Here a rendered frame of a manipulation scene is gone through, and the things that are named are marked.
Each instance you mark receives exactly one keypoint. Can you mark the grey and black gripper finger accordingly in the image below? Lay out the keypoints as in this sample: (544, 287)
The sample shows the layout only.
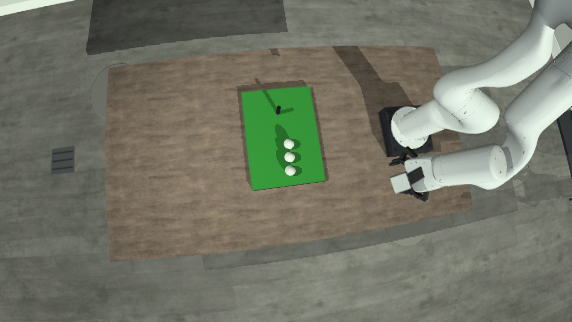
(402, 158)
(418, 195)

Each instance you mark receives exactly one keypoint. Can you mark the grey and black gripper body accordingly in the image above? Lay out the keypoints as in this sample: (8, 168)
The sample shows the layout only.
(425, 161)

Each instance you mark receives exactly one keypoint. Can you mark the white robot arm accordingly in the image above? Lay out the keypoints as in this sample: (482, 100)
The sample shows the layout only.
(547, 97)

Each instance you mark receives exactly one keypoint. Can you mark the green golf mat with black tee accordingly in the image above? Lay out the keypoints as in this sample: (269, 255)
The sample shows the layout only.
(271, 117)

